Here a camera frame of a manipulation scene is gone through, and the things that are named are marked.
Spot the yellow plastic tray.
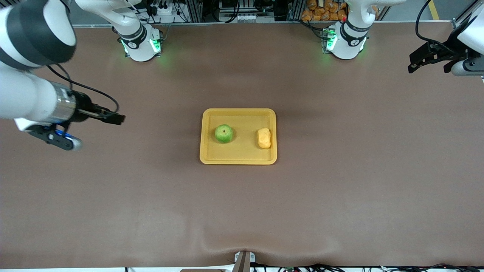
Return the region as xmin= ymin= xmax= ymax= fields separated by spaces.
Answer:
xmin=199 ymin=108 xmax=278 ymax=165

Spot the aluminium frame post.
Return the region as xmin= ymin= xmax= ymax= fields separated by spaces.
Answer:
xmin=187 ymin=0 xmax=203 ymax=22
xmin=287 ymin=0 xmax=303 ymax=21

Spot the green apple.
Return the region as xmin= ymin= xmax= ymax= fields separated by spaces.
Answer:
xmin=215 ymin=124 xmax=233 ymax=144

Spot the metal camera stand bracket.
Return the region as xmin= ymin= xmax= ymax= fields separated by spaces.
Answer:
xmin=232 ymin=250 xmax=256 ymax=272

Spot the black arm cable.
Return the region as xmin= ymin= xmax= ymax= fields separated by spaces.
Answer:
xmin=415 ymin=0 xmax=456 ymax=51
xmin=45 ymin=63 xmax=120 ymax=113

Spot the aluminium table edge rail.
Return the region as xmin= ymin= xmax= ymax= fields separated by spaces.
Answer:
xmin=72 ymin=20 xmax=454 ymax=28

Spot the white power strip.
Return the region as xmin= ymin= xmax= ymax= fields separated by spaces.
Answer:
xmin=149 ymin=3 xmax=178 ymax=16

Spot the yellow potato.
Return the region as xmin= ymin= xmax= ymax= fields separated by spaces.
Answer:
xmin=257 ymin=128 xmax=271 ymax=149

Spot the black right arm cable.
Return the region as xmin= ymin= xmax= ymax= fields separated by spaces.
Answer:
xmin=45 ymin=63 xmax=120 ymax=113

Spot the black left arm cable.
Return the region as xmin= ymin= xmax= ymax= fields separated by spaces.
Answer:
xmin=415 ymin=0 xmax=456 ymax=51

